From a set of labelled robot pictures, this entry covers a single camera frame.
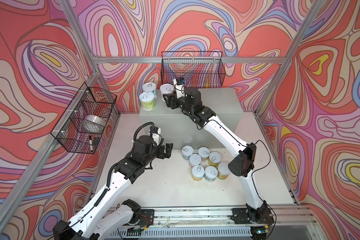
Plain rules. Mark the black wire basket wall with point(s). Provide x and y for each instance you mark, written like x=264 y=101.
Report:
x=88 y=114
x=201 y=69

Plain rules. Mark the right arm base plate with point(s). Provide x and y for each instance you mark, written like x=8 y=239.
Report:
x=245 y=216

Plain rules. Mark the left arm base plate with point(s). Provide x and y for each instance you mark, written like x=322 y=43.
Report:
x=144 y=219

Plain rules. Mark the can pink label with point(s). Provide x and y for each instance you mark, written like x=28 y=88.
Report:
x=204 y=153
x=166 y=89

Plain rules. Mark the can blue label back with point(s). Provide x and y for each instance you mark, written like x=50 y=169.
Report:
x=187 y=151

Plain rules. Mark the black wire basket back wall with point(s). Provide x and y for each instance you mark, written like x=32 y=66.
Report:
x=201 y=69

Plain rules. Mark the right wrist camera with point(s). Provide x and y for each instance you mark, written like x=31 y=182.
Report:
x=179 y=85

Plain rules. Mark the can plain lid centre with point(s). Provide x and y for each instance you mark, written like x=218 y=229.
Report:
x=194 y=160

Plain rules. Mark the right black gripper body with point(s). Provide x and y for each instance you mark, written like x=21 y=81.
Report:
x=179 y=102

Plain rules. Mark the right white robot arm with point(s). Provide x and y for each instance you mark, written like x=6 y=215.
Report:
x=243 y=154

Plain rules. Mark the black wire basket left wall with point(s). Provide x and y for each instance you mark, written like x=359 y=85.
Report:
x=88 y=114

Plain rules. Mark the can orange label plastic lid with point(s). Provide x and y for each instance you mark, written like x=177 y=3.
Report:
x=223 y=171

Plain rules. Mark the grey metal cabinet box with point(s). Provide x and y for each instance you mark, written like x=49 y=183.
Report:
x=179 y=129

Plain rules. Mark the black marker pen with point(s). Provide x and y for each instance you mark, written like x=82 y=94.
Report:
x=91 y=144

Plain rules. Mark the can blue green label front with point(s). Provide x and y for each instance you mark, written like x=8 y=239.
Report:
x=211 y=174

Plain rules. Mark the can green yellow label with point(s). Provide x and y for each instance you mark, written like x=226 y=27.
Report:
x=148 y=101

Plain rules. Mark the can yellow label right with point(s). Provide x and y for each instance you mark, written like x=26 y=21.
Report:
x=214 y=159

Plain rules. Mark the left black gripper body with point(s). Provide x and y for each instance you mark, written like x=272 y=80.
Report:
x=155 y=153

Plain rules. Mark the can yellow label front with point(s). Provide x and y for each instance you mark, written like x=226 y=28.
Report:
x=198 y=173

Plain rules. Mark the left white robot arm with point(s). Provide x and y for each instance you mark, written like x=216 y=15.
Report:
x=120 y=177

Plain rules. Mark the can pink label back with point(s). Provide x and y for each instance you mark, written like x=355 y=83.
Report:
x=204 y=153

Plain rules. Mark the aluminium rail front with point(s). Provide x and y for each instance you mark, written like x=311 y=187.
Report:
x=287 y=215

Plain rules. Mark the can red label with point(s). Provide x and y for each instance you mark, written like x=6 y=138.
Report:
x=150 y=88

